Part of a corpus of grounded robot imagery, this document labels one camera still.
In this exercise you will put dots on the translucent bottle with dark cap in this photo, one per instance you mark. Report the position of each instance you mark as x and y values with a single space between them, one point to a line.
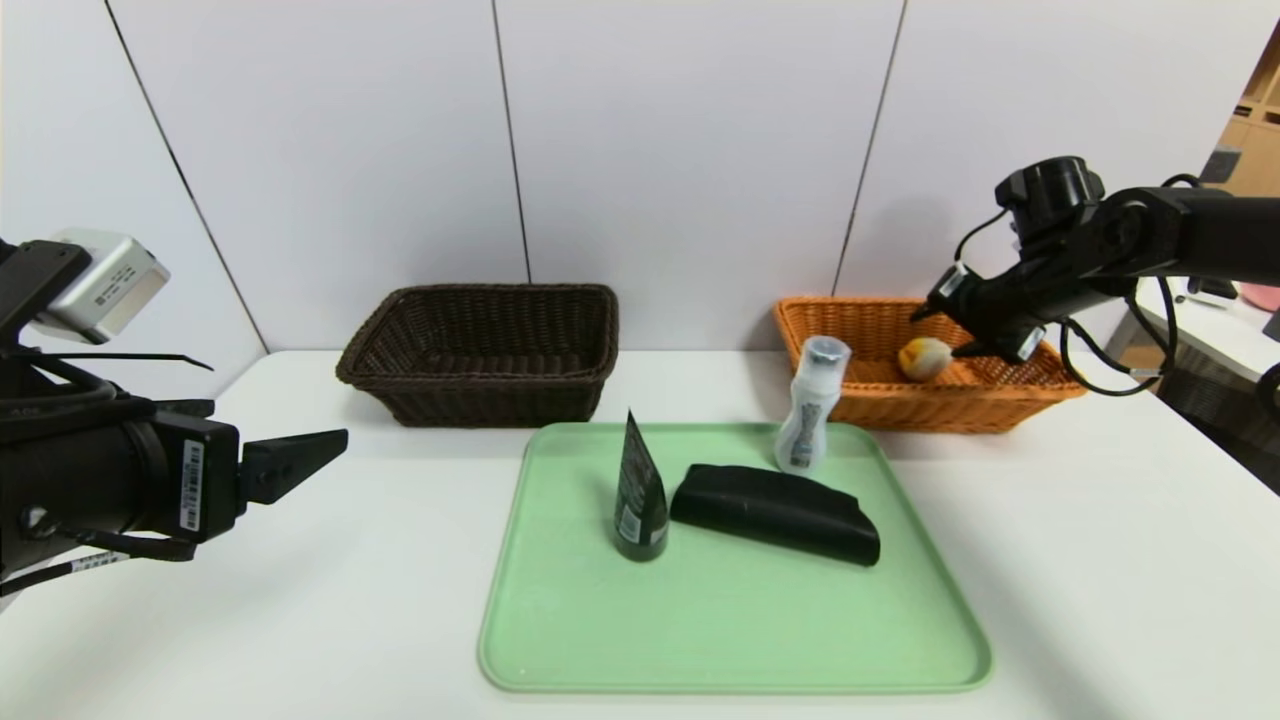
805 420

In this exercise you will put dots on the pink round object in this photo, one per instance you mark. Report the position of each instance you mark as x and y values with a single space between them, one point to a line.
1262 295

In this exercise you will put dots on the light green plastic tray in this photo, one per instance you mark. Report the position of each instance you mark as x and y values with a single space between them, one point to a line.
720 620

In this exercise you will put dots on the white side table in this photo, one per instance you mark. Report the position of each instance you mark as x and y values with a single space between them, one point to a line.
1220 340

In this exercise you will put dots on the dark brown wicker basket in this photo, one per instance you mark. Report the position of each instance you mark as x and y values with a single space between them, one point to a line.
480 390

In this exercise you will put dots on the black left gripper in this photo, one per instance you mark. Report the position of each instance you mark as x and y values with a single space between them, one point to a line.
198 486

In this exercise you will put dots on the orange wicker basket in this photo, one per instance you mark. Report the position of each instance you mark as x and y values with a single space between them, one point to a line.
900 400

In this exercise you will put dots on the round yellow-orange toy bun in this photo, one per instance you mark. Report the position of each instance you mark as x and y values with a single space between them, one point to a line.
922 360

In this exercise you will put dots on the black glasses case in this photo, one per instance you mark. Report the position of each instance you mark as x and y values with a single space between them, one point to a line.
770 510

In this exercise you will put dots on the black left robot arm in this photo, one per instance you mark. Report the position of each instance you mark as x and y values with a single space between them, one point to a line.
70 480

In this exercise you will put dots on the dark cosmetic tube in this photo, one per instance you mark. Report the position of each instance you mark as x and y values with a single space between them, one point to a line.
640 510

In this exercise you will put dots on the dark box on side table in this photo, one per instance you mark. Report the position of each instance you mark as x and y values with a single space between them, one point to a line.
1273 326

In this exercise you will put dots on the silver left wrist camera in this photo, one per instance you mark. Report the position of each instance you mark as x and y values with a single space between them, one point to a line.
110 285

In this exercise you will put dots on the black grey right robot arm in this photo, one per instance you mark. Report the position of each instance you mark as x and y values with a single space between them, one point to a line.
1200 235

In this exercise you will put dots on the wooden shelf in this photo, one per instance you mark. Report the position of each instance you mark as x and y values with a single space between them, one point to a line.
1255 120

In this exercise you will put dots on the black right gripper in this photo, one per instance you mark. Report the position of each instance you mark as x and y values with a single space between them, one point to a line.
988 312

